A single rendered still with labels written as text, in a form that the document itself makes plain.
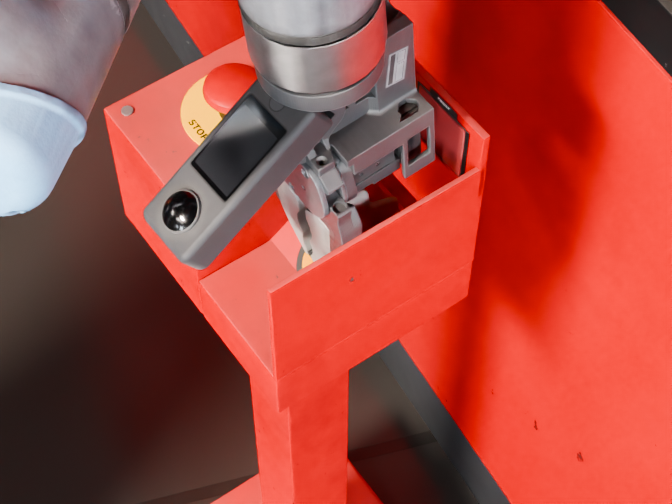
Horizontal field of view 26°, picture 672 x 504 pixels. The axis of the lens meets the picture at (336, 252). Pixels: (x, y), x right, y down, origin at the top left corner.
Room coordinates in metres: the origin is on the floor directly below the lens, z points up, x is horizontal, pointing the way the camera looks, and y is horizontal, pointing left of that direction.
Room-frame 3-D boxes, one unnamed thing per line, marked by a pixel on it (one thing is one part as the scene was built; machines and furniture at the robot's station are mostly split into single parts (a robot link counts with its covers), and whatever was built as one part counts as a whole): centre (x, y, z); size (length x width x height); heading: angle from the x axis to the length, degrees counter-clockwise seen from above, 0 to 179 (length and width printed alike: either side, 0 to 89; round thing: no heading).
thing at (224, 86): (0.61, 0.07, 0.79); 0.04 x 0.04 x 0.04
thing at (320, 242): (0.53, -0.01, 0.77); 0.06 x 0.03 x 0.09; 125
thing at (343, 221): (0.51, 0.00, 0.81); 0.05 x 0.02 x 0.09; 35
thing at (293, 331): (0.58, 0.03, 0.75); 0.20 x 0.16 x 0.18; 35
